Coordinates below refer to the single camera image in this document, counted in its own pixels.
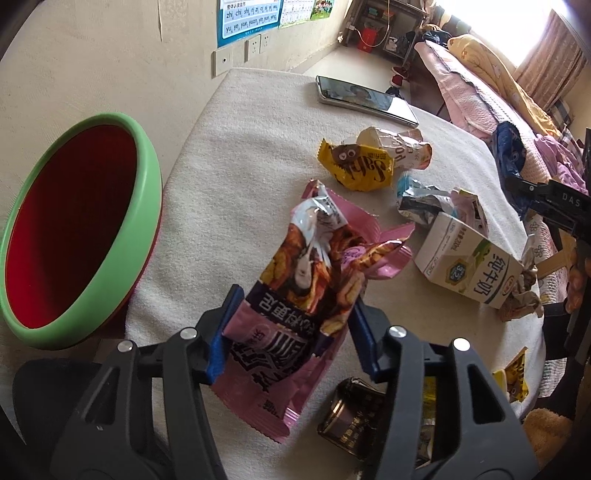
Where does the white table cloth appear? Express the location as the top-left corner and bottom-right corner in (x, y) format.
(124, 68), (546, 462)

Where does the white cup wrapper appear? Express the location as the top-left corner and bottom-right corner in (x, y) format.
(356, 127), (433, 171)

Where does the wooden shelf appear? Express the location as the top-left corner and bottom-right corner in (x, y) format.
(342, 0), (428, 61)

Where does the silver foil wrapper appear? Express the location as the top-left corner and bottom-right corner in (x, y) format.
(396, 172), (458, 227)

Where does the small yellow wrapper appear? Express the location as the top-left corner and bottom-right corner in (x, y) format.
(492, 347), (529, 403)

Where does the yellow snack wrapper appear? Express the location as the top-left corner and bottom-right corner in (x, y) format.
(318, 140), (395, 191)

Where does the yellow striped wrapper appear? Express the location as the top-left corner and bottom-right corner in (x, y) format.
(416, 376), (437, 467)

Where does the blue bordered wall poster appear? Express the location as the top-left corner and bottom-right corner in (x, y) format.
(217, 0), (283, 48)

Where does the pink snack packet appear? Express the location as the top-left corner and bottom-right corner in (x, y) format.
(210, 179), (416, 445)

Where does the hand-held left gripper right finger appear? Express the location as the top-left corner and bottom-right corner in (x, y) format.
(348, 300), (541, 480)

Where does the wooden stick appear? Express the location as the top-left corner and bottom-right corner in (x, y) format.
(536, 251), (578, 278)

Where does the pink curtain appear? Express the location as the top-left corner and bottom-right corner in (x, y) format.
(515, 9), (587, 112)

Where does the purple cloth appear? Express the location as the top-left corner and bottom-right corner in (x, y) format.
(536, 134), (588, 191)

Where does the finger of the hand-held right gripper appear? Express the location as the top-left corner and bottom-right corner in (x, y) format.
(503, 178), (561, 222)

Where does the smartphone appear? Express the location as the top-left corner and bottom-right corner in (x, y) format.
(316, 75), (419, 128)

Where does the white milk carton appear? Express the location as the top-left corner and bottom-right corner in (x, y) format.
(414, 211), (525, 309)

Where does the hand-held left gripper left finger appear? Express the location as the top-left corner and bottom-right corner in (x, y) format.
(48, 285), (245, 480)

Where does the blue cloth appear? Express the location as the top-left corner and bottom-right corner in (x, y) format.
(492, 121), (528, 177)

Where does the crumpled beige wrapper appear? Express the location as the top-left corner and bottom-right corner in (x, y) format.
(498, 233), (544, 322)

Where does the red bin with green rim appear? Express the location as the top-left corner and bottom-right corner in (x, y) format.
(0, 113), (163, 349)

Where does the dark brown packet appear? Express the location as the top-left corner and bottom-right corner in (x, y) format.
(318, 377), (393, 457)

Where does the person's right hand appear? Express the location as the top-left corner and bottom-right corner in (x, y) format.
(566, 256), (591, 315)

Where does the yellow blanket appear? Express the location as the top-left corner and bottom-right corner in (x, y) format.
(448, 34), (561, 134)

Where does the black stool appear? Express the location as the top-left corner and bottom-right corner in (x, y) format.
(13, 360), (107, 439)

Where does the bed with pink sheet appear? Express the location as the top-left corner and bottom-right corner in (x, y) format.
(416, 39), (591, 296)

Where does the white printed wrapper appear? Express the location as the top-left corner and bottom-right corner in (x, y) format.
(450, 188), (489, 238)

